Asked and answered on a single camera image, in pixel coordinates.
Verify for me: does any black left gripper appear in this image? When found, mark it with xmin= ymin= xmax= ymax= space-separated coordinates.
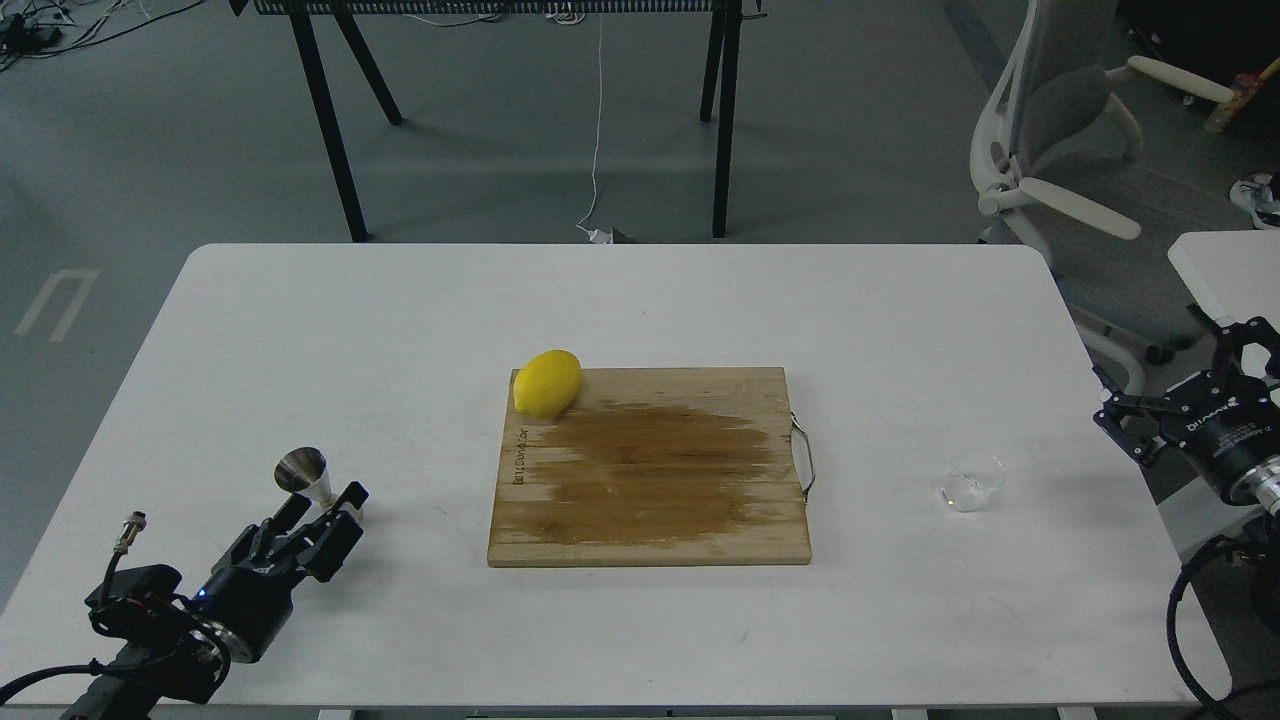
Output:
xmin=196 ymin=480 xmax=369 ymax=664

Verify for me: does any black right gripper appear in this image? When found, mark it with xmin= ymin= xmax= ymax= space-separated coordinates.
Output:
xmin=1092 ymin=305 xmax=1279 ymax=506

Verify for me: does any steel double jigger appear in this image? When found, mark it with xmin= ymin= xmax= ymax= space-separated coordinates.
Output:
xmin=274 ymin=446 xmax=369 ymax=523

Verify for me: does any clear glass measuring cup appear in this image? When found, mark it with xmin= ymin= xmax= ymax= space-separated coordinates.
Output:
xmin=940 ymin=448 xmax=1006 ymax=512

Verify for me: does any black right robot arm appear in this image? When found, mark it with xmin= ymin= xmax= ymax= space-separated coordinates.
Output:
xmin=1093 ymin=304 xmax=1279 ymax=719

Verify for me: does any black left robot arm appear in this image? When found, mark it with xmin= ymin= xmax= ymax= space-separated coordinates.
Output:
xmin=3 ymin=482 xmax=369 ymax=719

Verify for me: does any white side table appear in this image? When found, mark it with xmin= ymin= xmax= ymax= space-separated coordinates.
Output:
xmin=1167 ymin=231 xmax=1279 ymax=329

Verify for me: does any grey office chair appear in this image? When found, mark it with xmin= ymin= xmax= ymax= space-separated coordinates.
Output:
xmin=970 ymin=1 xmax=1253 ymax=395

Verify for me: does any yellow lemon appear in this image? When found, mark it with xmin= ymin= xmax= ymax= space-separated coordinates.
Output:
xmin=512 ymin=348 xmax=582 ymax=420

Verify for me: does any wooden cutting board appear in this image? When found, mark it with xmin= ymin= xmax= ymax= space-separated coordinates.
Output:
xmin=486 ymin=366 xmax=813 ymax=568

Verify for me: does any white hanging cable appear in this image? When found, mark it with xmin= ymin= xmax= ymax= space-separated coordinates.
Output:
xmin=575 ymin=15 xmax=616 ymax=243

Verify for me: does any black metal frame table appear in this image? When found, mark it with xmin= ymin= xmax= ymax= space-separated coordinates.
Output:
xmin=229 ymin=1 xmax=759 ymax=242

